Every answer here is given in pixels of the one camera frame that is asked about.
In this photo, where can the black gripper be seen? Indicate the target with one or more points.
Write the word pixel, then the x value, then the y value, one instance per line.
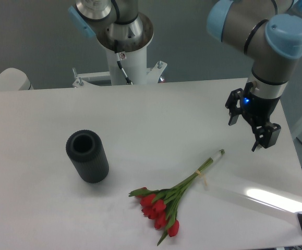
pixel 256 111

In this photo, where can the red tulip bouquet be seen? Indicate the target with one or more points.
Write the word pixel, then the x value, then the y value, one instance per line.
pixel 161 206

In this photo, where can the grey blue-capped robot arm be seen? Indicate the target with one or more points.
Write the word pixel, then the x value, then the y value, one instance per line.
pixel 262 30

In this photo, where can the black ribbed cylindrical vase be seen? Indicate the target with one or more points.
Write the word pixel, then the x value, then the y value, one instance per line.
pixel 85 150

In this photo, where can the white rounded object left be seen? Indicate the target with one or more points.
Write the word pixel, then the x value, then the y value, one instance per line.
pixel 13 79

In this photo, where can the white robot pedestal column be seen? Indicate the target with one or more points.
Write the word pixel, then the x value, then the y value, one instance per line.
pixel 126 52

